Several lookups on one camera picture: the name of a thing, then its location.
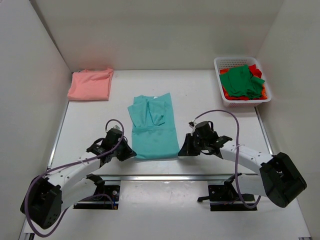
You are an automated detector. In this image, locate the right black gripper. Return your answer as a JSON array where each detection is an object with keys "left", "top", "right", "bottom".
[{"left": 178, "top": 133, "right": 208, "bottom": 157}]

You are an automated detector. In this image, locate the teal t shirt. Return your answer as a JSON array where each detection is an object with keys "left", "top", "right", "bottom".
[{"left": 127, "top": 93, "right": 180, "bottom": 160}]

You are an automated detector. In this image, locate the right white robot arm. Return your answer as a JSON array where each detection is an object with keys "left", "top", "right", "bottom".
[{"left": 178, "top": 121, "right": 307, "bottom": 208}]

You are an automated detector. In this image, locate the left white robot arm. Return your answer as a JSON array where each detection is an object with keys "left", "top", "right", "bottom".
[{"left": 20, "top": 128, "right": 137, "bottom": 230}]

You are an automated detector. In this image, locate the folded pink t shirt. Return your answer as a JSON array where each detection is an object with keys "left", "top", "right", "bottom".
[{"left": 67, "top": 68, "right": 114, "bottom": 102}]

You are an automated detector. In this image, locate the white plastic basket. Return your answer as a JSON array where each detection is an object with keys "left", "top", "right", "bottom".
[{"left": 214, "top": 56, "right": 272, "bottom": 108}]

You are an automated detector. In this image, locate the red orange t shirt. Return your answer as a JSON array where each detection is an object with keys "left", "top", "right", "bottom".
[{"left": 219, "top": 63, "right": 270, "bottom": 101}]

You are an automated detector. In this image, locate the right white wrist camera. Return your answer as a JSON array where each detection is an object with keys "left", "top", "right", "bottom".
[{"left": 188, "top": 121, "right": 197, "bottom": 135}]

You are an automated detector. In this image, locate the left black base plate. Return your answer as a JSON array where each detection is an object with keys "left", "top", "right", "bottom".
[{"left": 73, "top": 185, "right": 121, "bottom": 210}]

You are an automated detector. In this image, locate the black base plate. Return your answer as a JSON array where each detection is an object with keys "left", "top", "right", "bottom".
[
  {"left": 73, "top": 185, "right": 121, "bottom": 210},
  {"left": 197, "top": 174, "right": 258, "bottom": 212}
]

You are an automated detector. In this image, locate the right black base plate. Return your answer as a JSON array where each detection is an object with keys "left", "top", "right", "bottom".
[{"left": 197, "top": 174, "right": 258, "bottom": 212}]

